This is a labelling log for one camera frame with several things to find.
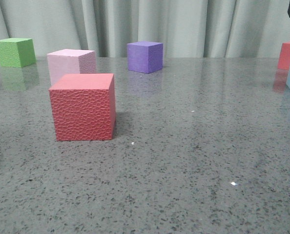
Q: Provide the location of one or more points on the purple foam cube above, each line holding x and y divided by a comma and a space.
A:
145, 56

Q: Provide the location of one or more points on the grey-green curtain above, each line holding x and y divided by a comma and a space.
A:
187, 28

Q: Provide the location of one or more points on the red cube far right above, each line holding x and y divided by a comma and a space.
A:
284, 58

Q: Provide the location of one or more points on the green foam cube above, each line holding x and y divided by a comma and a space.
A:
17, 52

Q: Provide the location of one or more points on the pink foam cube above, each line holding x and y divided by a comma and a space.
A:
70, 61

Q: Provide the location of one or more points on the large red textured cube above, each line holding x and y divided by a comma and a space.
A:
83, 107

